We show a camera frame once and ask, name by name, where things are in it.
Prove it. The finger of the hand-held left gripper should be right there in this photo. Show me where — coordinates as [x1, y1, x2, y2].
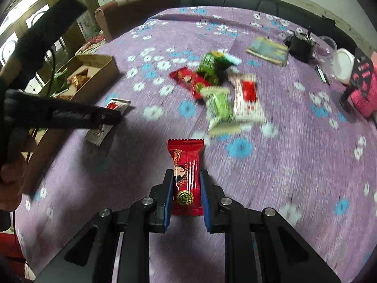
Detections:
[7, 0, 89, 92]
[5, 89, 122, 131]

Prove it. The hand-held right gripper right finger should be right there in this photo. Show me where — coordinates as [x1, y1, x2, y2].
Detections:
[200, 169, 342, 283]

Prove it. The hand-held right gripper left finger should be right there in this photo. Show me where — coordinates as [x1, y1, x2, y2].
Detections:
[32, 169, 174, 283]

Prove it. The white and red snack packet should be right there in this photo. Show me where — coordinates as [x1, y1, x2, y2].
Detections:
[230, 75, 266, 125]
[85, 98, 131, 147]

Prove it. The red cartoon snack packet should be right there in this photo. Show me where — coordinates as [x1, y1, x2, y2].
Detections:
[167, 138, 204, 216]
[169, 67, 213, 99]

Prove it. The dark red foil snack packet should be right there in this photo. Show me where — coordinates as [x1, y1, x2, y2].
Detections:
[67, 68, 90, 89]

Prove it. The shallow cardboard tray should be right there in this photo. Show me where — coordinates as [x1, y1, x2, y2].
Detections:
[18, 54, 120, 196]

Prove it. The green pea snack packet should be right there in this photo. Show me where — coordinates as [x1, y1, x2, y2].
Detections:
[50, 69, 70, 96]
[197, 51, 241, 85]

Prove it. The pale green snack packet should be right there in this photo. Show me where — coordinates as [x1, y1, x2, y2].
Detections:
[202, 86, 241, 138]

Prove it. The person's left hand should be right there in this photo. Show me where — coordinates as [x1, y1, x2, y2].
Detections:
[0, 144, 37, 213]

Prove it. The brown armchair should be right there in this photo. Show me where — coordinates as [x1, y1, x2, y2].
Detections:
[95, 0, 181, 42]

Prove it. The purple floral tablecloth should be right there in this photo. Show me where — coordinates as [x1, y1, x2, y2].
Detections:
[13, 6, 377, 283]

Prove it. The red garment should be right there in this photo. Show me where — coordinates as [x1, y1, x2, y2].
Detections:
[0, 232, 30, 282]

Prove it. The green yellow booklet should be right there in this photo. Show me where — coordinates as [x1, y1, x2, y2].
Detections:
[246, 37, 291, 67]

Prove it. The white pen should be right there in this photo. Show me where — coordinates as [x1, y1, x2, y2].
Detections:
[315, 64, 331, 85]

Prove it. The black small bag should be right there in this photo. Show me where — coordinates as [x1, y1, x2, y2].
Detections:
[283, 26, 317, 63]

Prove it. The pink knitted bottle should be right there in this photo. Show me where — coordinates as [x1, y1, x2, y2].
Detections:
[349, 59, 377, 119]

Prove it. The white round jar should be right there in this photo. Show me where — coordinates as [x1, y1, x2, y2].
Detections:
[331, 49, 356, 85]

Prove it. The black phone stand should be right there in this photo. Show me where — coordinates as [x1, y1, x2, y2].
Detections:
[339, 47, 375, 113]

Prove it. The black cable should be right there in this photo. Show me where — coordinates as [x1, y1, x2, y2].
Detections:
[44, 46, 59, 95]

